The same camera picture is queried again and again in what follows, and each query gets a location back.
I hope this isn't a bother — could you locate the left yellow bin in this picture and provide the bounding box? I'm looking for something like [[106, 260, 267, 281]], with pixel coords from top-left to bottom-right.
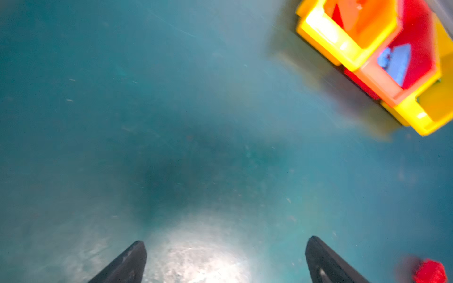
[[296, 0, 398, 71]]

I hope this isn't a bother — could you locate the red middle bin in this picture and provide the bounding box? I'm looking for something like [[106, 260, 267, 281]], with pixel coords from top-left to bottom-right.
[[343, 1, 441, 108]]

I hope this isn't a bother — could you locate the light blue brick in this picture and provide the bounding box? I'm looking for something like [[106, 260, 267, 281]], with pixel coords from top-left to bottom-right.
[[386, 44, 412, 87], [377, 47, 392, 70]]

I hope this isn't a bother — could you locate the yellow bin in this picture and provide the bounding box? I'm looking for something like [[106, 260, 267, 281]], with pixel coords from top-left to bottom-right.
[[296, 0, 398, 71], [380, 13, 453, 136]]

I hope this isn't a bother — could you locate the right yellow bin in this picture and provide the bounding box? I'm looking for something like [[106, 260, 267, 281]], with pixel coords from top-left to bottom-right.
[[380, 13, 453, 136]]

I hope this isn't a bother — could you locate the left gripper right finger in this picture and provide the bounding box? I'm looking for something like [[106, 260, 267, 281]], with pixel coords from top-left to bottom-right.
[[305, 236, 369, 283]]

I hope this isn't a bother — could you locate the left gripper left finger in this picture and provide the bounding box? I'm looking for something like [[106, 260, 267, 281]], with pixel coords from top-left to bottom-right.
[[88, 241, 147, 283]]

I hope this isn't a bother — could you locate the red brick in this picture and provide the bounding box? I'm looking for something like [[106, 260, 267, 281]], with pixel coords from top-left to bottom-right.
[[412, 259, 448, 283], [331, 4, 344, 29]]

